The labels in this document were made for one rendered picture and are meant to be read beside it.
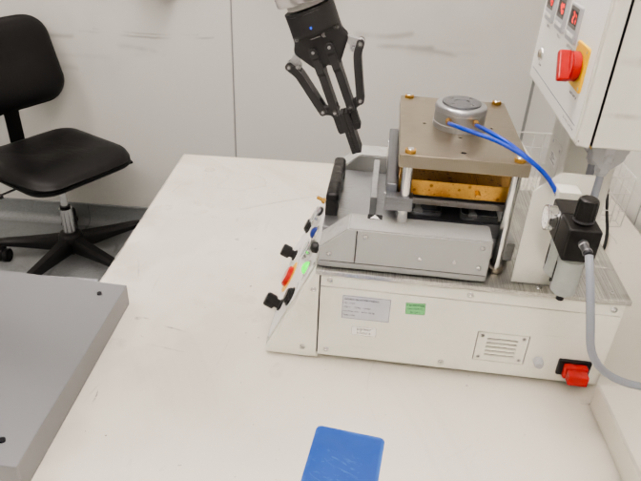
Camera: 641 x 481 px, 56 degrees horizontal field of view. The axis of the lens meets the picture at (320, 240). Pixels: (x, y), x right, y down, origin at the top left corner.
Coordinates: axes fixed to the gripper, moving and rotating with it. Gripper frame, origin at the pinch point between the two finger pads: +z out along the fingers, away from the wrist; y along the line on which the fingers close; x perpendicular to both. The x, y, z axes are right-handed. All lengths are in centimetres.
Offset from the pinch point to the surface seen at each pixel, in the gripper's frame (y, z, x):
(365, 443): 5.9, 33.0, 34.3
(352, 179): 3.7, 11.1, -5.9
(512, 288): -18.6, 23.8, 18.0
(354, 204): 2.8, 11.3, 3.7
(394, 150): -5.7, 5.6, -0.6
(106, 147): 116, 20, -116
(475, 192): -16.7, 10.3, 11.4
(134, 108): 111, 14, -142
